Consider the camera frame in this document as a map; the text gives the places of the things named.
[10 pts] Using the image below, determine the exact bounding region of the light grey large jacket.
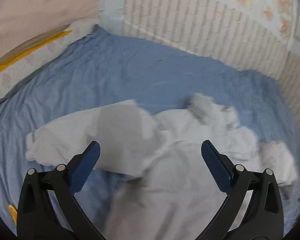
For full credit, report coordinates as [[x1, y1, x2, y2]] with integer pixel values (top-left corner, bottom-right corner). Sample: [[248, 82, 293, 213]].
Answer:
[[26, 93, 299, 239]]

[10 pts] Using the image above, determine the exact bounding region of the floral mattress side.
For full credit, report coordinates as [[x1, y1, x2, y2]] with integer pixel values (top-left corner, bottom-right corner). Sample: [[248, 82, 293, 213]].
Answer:
[[0, 19, 98, 99]]

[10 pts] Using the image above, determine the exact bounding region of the yellow tape strip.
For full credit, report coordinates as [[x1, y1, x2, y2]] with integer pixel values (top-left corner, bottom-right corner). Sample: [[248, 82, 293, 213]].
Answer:
[[0, 24, 72, 72]]

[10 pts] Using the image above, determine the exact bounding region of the blue bed sheet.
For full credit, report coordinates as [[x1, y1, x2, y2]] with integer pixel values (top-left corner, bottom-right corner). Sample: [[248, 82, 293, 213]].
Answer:
[[0, 27, 300, 239]]

